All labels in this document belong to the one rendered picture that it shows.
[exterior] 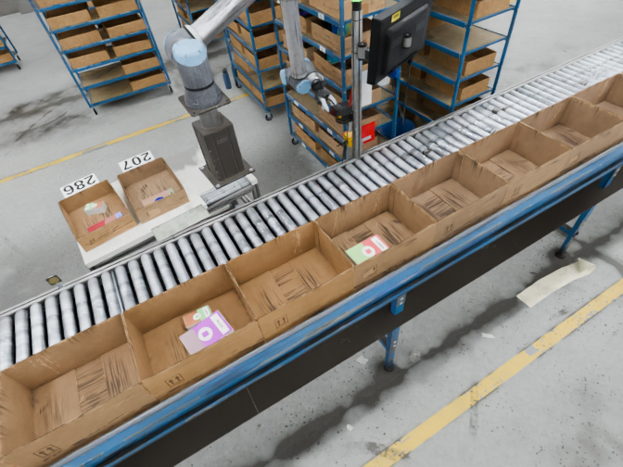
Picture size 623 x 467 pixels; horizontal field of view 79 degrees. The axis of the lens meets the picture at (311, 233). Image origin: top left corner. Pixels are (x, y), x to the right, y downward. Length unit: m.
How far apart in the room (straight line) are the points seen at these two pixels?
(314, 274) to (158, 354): 0.66
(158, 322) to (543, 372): 2.00
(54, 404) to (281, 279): 0.89
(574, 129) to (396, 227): 1.22
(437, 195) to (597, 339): 1.36
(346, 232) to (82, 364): 1.14
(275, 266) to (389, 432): 1.09
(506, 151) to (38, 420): 2.30
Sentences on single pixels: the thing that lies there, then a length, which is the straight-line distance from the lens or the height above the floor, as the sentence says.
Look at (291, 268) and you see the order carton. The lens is 1.60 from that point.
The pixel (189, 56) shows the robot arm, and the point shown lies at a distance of 1.98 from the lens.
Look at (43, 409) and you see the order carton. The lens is 1.68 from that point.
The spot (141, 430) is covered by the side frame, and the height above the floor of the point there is 0.91.
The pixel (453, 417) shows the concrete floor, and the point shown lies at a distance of 2.30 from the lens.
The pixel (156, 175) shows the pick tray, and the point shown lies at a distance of 2.53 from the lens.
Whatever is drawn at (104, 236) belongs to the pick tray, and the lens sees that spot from 2.23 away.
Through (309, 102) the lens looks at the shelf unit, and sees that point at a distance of 3.37.
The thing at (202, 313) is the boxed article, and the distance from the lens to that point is 1.51.
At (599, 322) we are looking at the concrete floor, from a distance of 2.85.
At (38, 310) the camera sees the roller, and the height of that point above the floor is 0.74.
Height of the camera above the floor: 2.15
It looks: 48 degrees down
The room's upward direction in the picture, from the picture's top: 8 degrees counter-clockwise
